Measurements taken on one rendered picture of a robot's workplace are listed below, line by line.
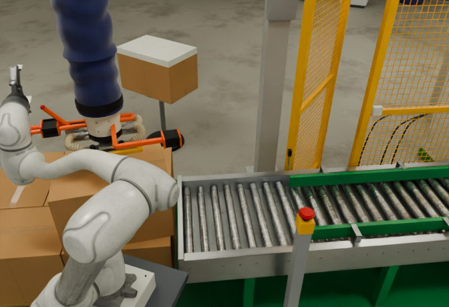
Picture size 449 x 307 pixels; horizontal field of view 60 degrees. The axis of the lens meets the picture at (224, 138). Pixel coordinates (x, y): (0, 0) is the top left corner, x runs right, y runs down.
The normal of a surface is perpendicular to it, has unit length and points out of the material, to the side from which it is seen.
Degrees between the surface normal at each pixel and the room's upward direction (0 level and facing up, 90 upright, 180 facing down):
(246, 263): 90
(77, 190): 0
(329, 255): 90
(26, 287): 90
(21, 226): 0
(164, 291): 0
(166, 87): 90
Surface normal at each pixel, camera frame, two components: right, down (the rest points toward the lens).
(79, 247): -0.43, 0.40
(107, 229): 0.55, -0.22
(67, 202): 0.27, 0.53
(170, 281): 0.01, -0.83
